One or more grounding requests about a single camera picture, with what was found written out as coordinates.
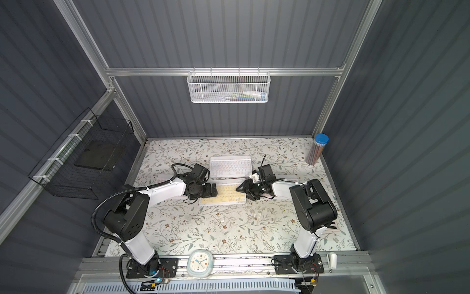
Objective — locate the mint analog clock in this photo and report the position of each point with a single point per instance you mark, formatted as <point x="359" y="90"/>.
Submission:
<point x="200" y="264"/>

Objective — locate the pens in white basket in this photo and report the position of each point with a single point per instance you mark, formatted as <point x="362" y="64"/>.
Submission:
<point x="246" y="96"/>

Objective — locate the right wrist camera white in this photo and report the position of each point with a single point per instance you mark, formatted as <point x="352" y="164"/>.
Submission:
<point x="255" y="177"/>

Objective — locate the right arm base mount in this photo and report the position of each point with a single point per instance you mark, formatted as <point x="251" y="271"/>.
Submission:
<point x="290" y="264"/>

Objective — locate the white wire mesh basket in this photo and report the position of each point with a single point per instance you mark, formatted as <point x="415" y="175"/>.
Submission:
<point x="204" y="89"/>

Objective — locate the black pad in basket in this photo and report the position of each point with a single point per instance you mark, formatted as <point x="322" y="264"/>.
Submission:
<point x="100" y="155"/>

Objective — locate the small white device on rail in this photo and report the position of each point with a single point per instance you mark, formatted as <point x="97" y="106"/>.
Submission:
<point x="332" y="261"/>

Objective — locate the blue lid pencil tube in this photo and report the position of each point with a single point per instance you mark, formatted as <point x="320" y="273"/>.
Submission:
<point x="319" y="142"/>

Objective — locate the white keyboard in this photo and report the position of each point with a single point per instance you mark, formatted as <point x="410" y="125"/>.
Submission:
<point x="230" y="166"/>

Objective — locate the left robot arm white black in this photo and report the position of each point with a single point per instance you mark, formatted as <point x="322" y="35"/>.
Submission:
<point x="126" y="217"/>

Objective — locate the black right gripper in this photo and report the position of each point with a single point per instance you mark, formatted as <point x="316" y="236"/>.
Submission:
<point x="251" y="187"/>

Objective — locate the yellow keyboard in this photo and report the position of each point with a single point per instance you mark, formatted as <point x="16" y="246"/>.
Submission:
<point x="226" y="193"/>

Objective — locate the white ventilated cable duct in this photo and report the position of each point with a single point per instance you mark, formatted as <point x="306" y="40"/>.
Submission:
<point x="213" y="286"/>

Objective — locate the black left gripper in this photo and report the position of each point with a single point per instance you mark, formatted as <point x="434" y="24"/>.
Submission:
<point x="209" y="189"/>

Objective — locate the black wire basket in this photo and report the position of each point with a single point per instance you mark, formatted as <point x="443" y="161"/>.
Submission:
<point x="60" y="178"/>

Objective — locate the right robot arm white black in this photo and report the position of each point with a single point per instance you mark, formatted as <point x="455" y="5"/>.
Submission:
<point x="314" y="209"/>

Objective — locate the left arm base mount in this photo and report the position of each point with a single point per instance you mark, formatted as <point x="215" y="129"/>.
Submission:
<point x="155" y="268"/>

